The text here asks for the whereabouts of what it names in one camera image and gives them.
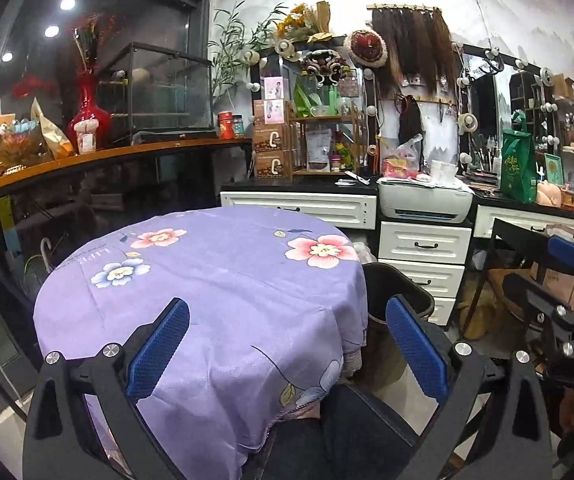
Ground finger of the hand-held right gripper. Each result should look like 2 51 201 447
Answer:
548 235 574 275
503 271 574 333

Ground person's legs in dark pants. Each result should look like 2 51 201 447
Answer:
252 380 448 480

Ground wooden shelf rack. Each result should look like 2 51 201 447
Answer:
289 115 368 177

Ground black stool with brown cushion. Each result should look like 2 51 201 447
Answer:
459 217 574 341

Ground white drawer cabinet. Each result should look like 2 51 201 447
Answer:
378 220 472 327

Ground ornate headpiece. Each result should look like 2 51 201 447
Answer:
301 49 350 86

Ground brown hair extension rack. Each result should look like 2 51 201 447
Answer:
371 5 460 103

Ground small white desk drawer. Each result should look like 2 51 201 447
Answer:
474 205 574 241

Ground purple floral tablecloth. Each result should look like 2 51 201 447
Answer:
33 205 370 480

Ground red round hat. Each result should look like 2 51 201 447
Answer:
344 30 386 68

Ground pink plush toy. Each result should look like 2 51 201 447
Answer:
537 180 562 207

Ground yellow dried flowers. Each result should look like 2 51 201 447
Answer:
277 1 332 41

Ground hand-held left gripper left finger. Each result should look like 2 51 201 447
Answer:
23 297 191 480

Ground glass display case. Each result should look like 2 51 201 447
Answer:
98 41 214 136

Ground dark plastic bin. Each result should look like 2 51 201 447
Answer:
359 261 436 396

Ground small clear plastic jar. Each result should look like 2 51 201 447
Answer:
76 120 98 155

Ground red vase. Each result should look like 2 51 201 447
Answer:
67 72 112 152

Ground green shopping bag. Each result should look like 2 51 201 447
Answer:
499 112 538 204

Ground white tissue pack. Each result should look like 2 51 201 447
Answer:
429 160 460 186

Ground pink plastic bag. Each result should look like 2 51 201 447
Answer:
381 134 425 181

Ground long white desk drawer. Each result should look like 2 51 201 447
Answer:
219 191 378 231

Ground glass bowl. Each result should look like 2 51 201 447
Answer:
0 117 42 173

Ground green leafy branches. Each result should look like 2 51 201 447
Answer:
209 2 288 96

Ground wooden counter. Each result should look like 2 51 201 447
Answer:
0 137 252 401

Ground gold snack bag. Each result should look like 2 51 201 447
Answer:
29 97 75 160

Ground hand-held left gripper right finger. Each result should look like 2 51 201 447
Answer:
385 295 554 480

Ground mirror with round bulbs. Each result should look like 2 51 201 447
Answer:
459 42 510 171

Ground pink paper bag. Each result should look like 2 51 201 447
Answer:
529 255 574 311

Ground white printer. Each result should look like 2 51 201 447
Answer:
378 180 475 224

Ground brown paper bag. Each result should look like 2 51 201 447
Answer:
462 267 518 338

